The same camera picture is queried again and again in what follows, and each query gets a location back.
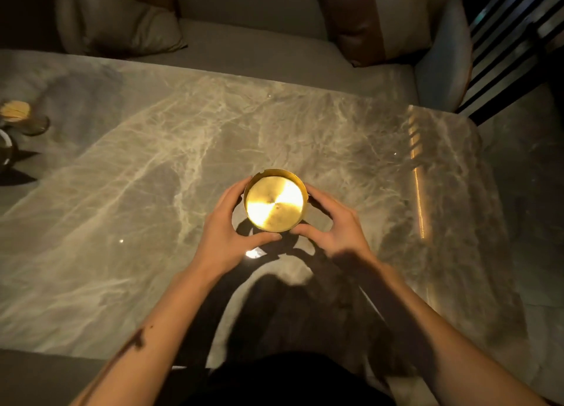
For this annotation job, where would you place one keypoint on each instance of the dark round table object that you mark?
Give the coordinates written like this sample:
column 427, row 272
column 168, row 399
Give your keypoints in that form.
column 5, row 151

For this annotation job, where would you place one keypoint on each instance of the person's right thumb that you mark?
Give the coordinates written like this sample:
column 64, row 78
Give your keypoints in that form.
column 308, row 232

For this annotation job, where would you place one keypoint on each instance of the person's left forearm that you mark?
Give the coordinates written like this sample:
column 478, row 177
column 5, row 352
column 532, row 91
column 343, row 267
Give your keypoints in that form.
column 150, row 335

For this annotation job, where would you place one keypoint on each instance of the person's black clothing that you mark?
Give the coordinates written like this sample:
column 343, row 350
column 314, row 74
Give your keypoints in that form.
column 282, row 381

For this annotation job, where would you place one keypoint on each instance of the brown and beige cushion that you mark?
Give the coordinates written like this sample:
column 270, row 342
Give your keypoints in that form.
column 374, row 18

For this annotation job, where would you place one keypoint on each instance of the grey upholstered sofa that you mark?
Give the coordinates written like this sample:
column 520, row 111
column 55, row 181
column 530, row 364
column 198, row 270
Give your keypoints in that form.
column 282, row 40

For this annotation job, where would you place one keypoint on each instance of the person's left thumb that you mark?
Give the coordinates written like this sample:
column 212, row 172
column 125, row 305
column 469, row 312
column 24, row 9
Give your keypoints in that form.
column 260, row 242

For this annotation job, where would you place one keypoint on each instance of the round brass ashtray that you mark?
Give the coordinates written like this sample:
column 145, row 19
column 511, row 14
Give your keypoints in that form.
column 275, row 203

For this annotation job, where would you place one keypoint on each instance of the person's right forearm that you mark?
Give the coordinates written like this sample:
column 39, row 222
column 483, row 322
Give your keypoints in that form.
column 436, row 331

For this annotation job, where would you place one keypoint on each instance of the person's left hand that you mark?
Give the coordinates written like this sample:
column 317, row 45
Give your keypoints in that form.
column 220, row 238

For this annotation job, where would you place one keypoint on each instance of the glass toothpick holder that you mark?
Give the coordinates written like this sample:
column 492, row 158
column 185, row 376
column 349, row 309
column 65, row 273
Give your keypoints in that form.
column 20, row 117

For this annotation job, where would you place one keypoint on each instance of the dark slatted partition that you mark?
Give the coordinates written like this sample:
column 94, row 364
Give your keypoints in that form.
column 511, row 44

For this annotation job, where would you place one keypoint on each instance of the person's right hand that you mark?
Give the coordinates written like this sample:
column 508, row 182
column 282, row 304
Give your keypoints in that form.
column 341, row 234

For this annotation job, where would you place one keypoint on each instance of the beige satin cushion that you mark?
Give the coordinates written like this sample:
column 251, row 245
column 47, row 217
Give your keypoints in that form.
column 127, row 22

